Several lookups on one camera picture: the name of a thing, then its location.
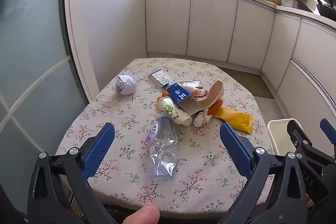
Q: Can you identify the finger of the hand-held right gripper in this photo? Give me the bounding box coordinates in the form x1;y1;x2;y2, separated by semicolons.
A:
287;119;315;159
319;118;336;159

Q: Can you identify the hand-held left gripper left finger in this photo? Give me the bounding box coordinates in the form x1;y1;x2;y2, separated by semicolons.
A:
28;122;118;224

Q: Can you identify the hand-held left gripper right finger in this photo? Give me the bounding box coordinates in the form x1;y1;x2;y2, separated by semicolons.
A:
219;122;307;224

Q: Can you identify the white plastic bin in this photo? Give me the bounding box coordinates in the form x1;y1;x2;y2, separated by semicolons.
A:
267;118;298;155

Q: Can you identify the yellow plastic bag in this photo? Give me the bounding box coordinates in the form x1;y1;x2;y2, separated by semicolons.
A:
214;107;253;133

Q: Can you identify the white tissue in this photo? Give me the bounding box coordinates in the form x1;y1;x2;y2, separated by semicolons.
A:
193;111;214;127

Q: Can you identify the orange peel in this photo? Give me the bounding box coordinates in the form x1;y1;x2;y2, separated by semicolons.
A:
209;99;223;116

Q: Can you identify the clear plastic bottle purple label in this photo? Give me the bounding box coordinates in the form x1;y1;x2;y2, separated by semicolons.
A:
145;116;179;179

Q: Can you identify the white bent foam tray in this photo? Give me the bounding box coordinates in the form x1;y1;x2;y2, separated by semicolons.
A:
199;80;224;110

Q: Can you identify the red white wrapper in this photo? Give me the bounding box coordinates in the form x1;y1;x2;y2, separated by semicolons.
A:
184;86;208;99

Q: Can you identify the purple white paper ball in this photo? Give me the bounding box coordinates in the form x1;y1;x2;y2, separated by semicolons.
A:
115;74;138;95

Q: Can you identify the paper cup with green print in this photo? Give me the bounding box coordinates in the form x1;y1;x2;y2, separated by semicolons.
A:
157;97;193;126

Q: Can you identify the dark blue carton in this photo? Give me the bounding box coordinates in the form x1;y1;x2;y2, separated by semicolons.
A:
166;82;202;115

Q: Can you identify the light blue milk carton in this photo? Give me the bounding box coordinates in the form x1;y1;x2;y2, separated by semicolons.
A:
168;79;202;89

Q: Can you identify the small dark labelled box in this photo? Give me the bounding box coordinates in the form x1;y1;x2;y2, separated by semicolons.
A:
148;70;175;88

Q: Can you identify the person's left hand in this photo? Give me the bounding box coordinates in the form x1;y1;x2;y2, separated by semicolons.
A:
123;203;160;224

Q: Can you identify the floral tablecloth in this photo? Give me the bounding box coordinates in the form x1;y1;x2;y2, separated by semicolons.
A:
55;57;276;214

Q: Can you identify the white side kitchen cabinet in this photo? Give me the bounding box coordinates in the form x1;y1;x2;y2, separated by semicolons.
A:
261;12;336;141

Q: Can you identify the black frying pan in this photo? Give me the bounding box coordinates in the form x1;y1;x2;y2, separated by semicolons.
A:
306;0;336;22

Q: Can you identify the grey wok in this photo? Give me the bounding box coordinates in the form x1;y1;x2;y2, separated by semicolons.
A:
278;0;313;13

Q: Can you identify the white long kitchen cabinet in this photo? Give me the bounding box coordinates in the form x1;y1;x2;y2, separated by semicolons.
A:
145;0;276;70

